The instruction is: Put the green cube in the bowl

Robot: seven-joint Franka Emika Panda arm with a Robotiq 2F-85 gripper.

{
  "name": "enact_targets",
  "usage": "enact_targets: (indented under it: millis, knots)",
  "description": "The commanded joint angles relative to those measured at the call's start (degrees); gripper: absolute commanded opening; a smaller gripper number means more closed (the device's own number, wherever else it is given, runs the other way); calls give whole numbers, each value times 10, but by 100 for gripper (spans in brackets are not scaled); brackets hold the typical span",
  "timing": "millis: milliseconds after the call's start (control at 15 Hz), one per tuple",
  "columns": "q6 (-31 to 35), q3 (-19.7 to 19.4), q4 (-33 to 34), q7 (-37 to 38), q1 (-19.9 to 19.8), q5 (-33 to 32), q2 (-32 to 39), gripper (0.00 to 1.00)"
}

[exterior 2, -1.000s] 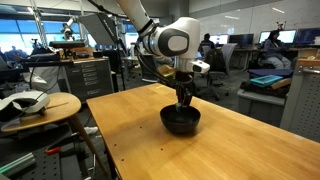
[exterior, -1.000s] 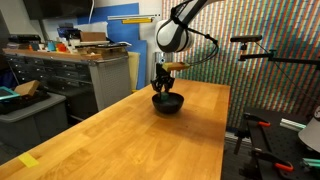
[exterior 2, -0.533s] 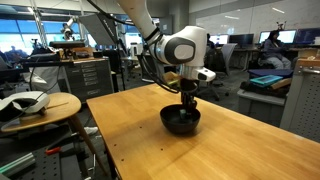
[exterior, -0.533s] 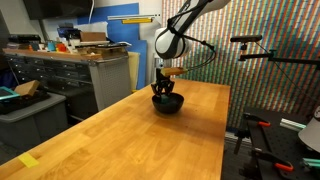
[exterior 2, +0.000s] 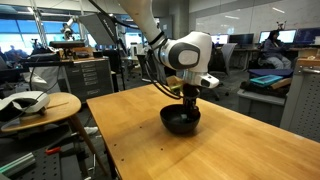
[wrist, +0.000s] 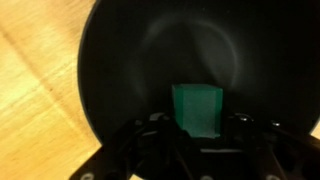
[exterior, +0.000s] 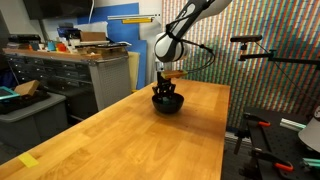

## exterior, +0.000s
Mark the plain wooden block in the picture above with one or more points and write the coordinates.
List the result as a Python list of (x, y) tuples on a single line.
[(27, 88)]

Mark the teal flat case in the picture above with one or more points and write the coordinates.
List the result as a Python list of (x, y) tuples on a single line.
[(8, 93)]

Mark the teal cup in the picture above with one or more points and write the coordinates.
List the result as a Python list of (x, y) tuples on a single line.
[(51, 45)]

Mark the orange cup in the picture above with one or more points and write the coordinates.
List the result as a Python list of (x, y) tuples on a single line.
[(61, 47)]

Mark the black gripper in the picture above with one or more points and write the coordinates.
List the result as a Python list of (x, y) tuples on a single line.
[(165, 83)]

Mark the brown cardboard box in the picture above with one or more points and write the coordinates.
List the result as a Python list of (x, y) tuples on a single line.
[(93, 36)]

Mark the wooden camera mount plate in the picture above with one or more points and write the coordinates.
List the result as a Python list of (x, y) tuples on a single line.
[(173, 74)]

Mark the blue board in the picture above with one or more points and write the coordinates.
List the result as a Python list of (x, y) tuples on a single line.
[(123, 33)]

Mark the grey pegboard cabinet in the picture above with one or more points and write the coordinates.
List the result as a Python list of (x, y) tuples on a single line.
[(110, 80)]

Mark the black tray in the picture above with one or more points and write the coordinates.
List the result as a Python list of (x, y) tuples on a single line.
[(23, 101)]

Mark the yellow spirit level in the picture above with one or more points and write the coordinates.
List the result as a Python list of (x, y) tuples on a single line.
[(137, 20)]

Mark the stacked flat trays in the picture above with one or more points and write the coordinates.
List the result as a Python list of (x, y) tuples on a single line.
[(103, 48)]

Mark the white wall rail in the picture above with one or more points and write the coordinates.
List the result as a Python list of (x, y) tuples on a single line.
[(133, 16)]

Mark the black bowl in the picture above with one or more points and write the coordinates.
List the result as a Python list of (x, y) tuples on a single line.
[(168, 106)]

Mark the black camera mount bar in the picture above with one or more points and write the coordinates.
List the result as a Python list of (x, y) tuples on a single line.
[(286, 60)]

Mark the black stereo camera bar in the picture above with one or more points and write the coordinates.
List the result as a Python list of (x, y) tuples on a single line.
[(246, 38)]

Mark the black wall screen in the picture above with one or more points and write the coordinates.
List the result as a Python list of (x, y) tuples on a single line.
[(56, 8)]

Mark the black flat box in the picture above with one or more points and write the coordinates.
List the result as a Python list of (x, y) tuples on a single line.
[(20, 38)]

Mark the grey storage bin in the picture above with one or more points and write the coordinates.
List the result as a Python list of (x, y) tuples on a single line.
[(33, 123)]

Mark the black perforated breadboard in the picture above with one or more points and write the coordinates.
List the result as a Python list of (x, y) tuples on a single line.
[(286, 143)]

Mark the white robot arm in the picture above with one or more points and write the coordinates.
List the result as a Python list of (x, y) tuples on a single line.
[(166, 48)]

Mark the pale yellow foam panel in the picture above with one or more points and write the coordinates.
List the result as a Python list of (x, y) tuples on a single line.
[(134, 70)]

